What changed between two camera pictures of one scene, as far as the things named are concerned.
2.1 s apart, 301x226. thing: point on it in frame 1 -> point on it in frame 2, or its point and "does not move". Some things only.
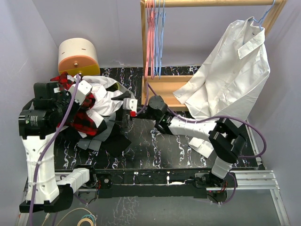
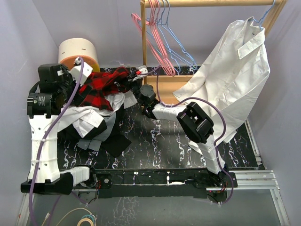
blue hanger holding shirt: (262, 19) does not move
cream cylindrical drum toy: (78, 56) does not move
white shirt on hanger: (229, 82) does not move
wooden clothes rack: (164, 86) does not move
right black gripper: (122, 123) -> (130, 81)
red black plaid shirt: (80, 121) -> (100, 85)
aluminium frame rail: (264, 180) does not move
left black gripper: (78, 107) -> (67, 75)
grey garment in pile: (95, 143) does not move
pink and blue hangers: (150, 54) -> (164, 57)
